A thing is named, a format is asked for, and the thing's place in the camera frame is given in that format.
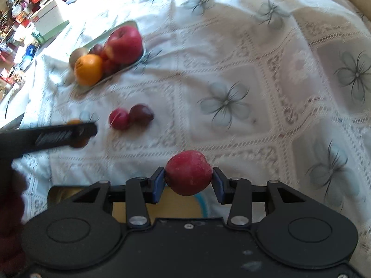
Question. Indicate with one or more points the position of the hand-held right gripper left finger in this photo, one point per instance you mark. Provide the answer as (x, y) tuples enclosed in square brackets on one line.
[(158, 186)]

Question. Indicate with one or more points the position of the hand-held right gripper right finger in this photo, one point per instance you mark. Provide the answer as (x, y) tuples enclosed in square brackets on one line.
[(218, 186)]

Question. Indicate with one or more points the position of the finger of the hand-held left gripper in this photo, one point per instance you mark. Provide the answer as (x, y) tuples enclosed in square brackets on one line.
[(85, 129)]

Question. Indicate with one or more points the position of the small orange yellow fruit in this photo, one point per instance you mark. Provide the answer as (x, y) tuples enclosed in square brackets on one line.
[(78, 144)]

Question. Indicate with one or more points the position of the yellow tray with dark rim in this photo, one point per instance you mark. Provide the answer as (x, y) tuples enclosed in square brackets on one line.
[(174, 210)]

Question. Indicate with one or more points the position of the round red fruit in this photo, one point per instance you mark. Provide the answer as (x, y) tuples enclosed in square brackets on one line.
[(188, 172)]

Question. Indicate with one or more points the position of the person's left forearm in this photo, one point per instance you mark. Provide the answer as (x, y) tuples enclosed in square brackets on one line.
[(10, 223)]

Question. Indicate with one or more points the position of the red fruit with white thread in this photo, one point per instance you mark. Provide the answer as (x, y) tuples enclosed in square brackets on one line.
[(118, 118)]

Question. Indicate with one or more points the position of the dark purple plum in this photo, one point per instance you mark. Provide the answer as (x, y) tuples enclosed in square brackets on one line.
[(141, 115)]

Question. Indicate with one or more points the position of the large orange with stem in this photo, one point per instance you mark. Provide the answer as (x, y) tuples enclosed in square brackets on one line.
[(88, 69)]

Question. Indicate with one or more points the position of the brown kiwi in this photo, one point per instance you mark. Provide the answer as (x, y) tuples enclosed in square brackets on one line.
[(77, 56)]

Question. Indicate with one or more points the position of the pale green plate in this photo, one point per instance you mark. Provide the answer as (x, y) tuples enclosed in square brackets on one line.
[(136, 60)]

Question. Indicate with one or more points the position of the large red apple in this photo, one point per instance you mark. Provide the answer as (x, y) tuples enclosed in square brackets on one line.
[(124, 45)]

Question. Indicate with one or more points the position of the white storage box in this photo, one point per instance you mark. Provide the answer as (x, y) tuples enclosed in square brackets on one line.
[(50, 17)]

